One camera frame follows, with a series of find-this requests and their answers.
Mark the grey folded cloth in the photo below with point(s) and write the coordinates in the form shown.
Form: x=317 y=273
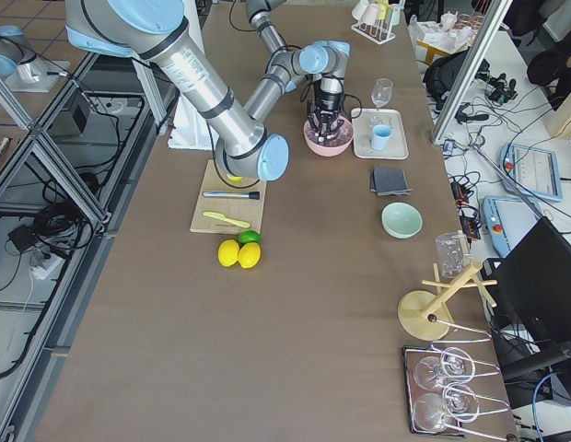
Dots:
x=388 y=182

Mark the black monitor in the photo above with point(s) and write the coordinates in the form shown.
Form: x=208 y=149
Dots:
x=535 y=280

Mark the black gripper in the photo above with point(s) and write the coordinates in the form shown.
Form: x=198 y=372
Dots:
x=327 y=101

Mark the black tray with glasses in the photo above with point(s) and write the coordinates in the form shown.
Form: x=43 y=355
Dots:
x=440 y=395

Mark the black bag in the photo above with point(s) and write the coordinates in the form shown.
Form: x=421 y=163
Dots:
x=440 y=76

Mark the light blue cup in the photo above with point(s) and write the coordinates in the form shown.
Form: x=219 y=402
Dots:
x=380 y=136

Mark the aluminium frame post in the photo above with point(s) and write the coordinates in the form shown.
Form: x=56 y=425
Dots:
x=493 y=18

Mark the yellow plastic knife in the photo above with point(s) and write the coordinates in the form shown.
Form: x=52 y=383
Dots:
x=227 y=219

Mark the half lemon slice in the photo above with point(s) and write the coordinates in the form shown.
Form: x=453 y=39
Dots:
x=234 y=179

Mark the cream serving tray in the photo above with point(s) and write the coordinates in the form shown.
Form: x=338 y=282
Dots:
x=363 y=121

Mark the clear wine glass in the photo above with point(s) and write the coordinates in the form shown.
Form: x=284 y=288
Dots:
x=381 y=93

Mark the white wire cup rack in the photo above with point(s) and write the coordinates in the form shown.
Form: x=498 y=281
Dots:
x=375 y=20

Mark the blue teach pendant tablet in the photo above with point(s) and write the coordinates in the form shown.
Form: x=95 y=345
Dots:
x=533 y=169

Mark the yellow lemon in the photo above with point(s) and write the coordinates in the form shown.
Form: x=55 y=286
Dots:
x=228 y=252
x=249 y=255

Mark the steel muddler black tip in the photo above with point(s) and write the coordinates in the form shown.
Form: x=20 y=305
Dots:
x=255 y=196

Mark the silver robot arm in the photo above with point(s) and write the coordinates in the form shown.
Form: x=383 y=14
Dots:
x=322 y=63
x=158 y=32

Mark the wooden mug tree stand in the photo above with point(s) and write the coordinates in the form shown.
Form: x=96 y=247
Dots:
x=426 y=315

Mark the pink bowl of ice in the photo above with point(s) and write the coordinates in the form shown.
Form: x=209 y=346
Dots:
x=330 y=147

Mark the bamboo cutting board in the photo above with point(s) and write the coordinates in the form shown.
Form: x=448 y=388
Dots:
x=247 y=210

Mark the white product box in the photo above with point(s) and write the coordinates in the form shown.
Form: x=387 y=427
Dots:
x=449 y=35

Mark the green lime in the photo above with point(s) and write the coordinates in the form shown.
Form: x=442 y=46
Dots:
x=248 y=236

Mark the green bowl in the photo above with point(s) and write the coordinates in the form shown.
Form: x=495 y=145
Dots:
x=401 y=220

